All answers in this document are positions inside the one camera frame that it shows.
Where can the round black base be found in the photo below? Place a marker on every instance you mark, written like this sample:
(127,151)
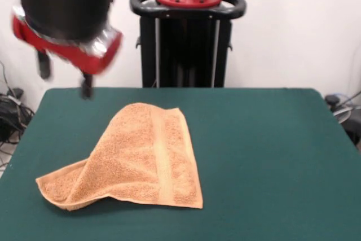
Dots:
(352,128)

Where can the tan terry towel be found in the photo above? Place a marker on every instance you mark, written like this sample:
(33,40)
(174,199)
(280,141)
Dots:
(141,162)

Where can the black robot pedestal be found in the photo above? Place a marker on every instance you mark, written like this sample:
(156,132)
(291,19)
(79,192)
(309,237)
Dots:
(194,54)

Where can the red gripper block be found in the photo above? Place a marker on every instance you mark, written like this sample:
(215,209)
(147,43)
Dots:
(73,54)

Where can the dark green table cloth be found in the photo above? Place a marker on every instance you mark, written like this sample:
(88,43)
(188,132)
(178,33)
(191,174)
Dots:
(268,167)

